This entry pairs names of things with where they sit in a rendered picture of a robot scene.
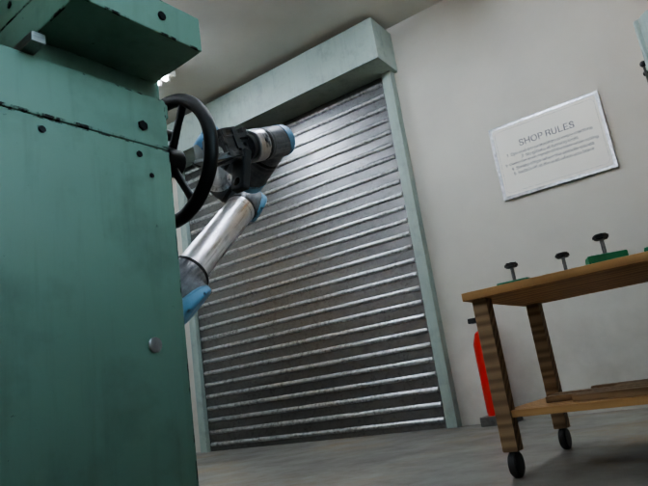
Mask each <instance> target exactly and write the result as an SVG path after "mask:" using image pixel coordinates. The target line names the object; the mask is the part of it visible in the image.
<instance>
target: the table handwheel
mask: <svg viewBox="0 0 648 486"><path fill-rule="evenodd" d="M161 100H163V101H164V102H165V105H167V107H168V111H170V110H172V109H174V108H177V107H178V108H177V113H176V117H175V125H174V129H173V133H172V137H171V141H170V143H169V149H168V152H169V153H170V162H171V173H172V178H174V179H175V180H176V182H177V183H178V184H179V186H180V188H181V189H182V191H183V193H184V194H185V196H186V198H187V199H188V202H187V204H186V205H185V206H183V207H182V208H181V209H180V210H179V212H178V213H176V214H175V227H176V228H177V229H178V228H180V227H182V226H183V225H185V224H186V223H188V222H189V221H190V220H191V219H192V218H193V217H194V216H195V215H196V214H197V213H198V211H199V210H200V209H201V208H202V206H203V204H204V202H205V201H206V199H207V197H208V195H209V192H210V190H211V187H212V185H213V182H214V178H215V176H216V171H217V166H218V158H219V141H218V133H217V129H216V125H215V122H214V120H213V118H212V116H211V114H210V112H209V110H208V109H207V108H206V106H205V105H204V104H203V103H202V102H201V101H200V100H199V99H197V98H196V97H194V96H191V95H189V94H171V95H168V96H166V97H164V98H162V99H161ZM186 108H187V109H189V110H190V111H192V112H193V113H194V114H195V116H196V117H197V119H198V120H199V122H200V125H201V128H202V135H203V141H204V156H203V164H202V172H201V176H200V179H199V182H198V184H197V187H196V189H195V191H194V193H193V191H192V190H191V188H190V187H189V185H188V184H187V182H186V180H185V179H184V177H183V175H182V174H183V172H184V170H185V168H186V157H185V154H184V153H183V151H181V150H178V149H177V145H178V140H179V136H180V131H181V127H182V123H183V119H184V116H185V112H186Z"/></svg>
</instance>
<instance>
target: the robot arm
mask: <svg viewBox="0 0 648 486"><path fill-rule="evenodd" d="M216 129H217V133H218V141H219V158H218V166H217V171H216V176H215V178H214V182H213V185H212V187H211V190H210V193H211V194H212V195H213V196H215V197H216V198H217V199H218V200H220V201H221V202H223V203H224V204H225V205H224V206H223V207H222V208H221V210H220V211H219V212H218V213H217V214H216V215H215V216H214V218H213V219H212V220H211V221H210V222H209V223H208V225H207V226H206V227H205V228H204V229H203V230H202V232H201V233H200V234H199V235H198V236H197V237H196V239H195V240H194V241H193V242H192V243H191V244H190V246H189V247H188V248H187V249H186V250H185V251H184V253H183V254H182V255H179V256H178V260H179V271H180V281H181V293H182V304H183V314H184V325H185V324H186V323H187V322H188V321H189V320H190V319H191V318H192V317H193V315H194V314H195V313H196V312H197V311H198V309H199V308H200V307H201V305H202V304H203V303H204V301H205V300H206V299H207V297H208V296H209V294H210V292H211V288H210V287H209V286H208V285H209V277H208V276H209V275H210V273H211V272H212V271H213V269H214V268H215V267H216V265H217V264H218V263H219V261H220V260H221V259H222V257H223V256H224V255H225V253H226V252H227V251H228V249H229V248H230V246H231V245H232V244H233V242H234V241H235V240H236V238H237V237H238V236H239V234H240V233H241V232H242V230H243V229H244V228H245V227H246V226H247V225H248V223H249V222H252V223H254V222H255V221H256V220H257V218H258V216H259V215H260V213H261V211H262V209H263V208H264V206H265V205H266V202H267V198H266V196H265V195H263V194H262V193H261V192H260V190H261V189H262V188H263V186H265V185H266V183H267V180H268V179H269V177H270V176H271V174H273V172H274V171H275V169H276V168H277V166H278V165H279V163H280V161H281V160H282V158H283V157H284V156H288V155H289V154H290V153H292V152H293V151H294V148H295V137H294V135H293V133H292V131H291V130H290V129H289V128H288V127H287V126H285V125H281V124H280V125H278V124H274V125H272V126H265V127H260V128H253V129H247V130H246V127H245V126H243V127H240V128H238V129H235V126H231V127H224V128H220V129H219V127H218V126H216ZM193 150H194V155H195V160H196V161H193V162H191V163H192V165H193V166H195V167H197V168H199V169H202V168H203V156H204V141H203V132H202V133H201V134H200V135H199V137H198V138H197V140H196V141H195V143H194V145H193Z"/></svg>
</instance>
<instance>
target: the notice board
mask: <svg viewBox="0 0 648 486"><path fill-rule="evenodd" d="M488 132H489V137H490V141H491V145H492V150H493V154H494V158H495V162H496V166H497V171H498V175H499V183H500V187H501V191H502V195H503V199H504V201H505V202H506V201H509V200H512V199H516V198H519V197H521V196H525V195H528V194H531V193H535V192H538V191H541V190H545V189H548V188H551V187H555V186H557V185H560V184H564V183H567V182H570V181H574V180H577V179H580V178H584V177H587V176H593V175H595V174H598V173H602V172H605V171H608V170H612V169H615V168H618V167H619V165H618V161H617V158H616V154H615V150H614V147H613V143H612V141H611V137H610V134H609V130H608V124H607V121H606V117H605V114H604V110H603V107H602V103H601V99H600V97H599V93H598V91H595V92H592V93H590V94H585V95H582V96H580V97H577V98H574V99H572V100H569V101H566V102H563V103H561V104H558V105H555V106H554V107H551V108H548V109H546V110H543V111H540V112H537V113H535V114H532V115H529V116H527V117H524V118H521V119H518V120H516V121H512V122H510V123H507V124H504V125H502V126H499V127H496V128H493V129H491V130H488Z"/></svg>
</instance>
